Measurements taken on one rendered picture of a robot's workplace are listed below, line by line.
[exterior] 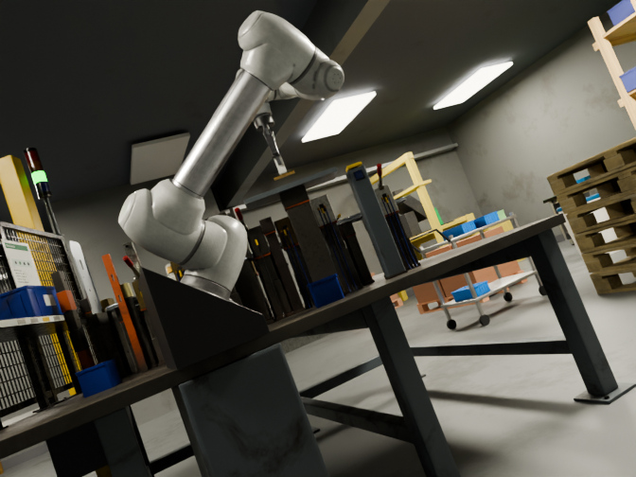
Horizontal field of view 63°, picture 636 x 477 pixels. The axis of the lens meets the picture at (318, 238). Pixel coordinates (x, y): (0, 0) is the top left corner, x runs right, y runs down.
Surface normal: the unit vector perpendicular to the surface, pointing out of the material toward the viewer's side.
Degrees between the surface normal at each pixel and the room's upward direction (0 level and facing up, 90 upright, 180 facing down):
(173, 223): 119
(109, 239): 90
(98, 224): 90
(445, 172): 90
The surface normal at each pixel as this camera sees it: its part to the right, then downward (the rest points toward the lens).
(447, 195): 0.35, -0.22
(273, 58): 0.30, 0.41
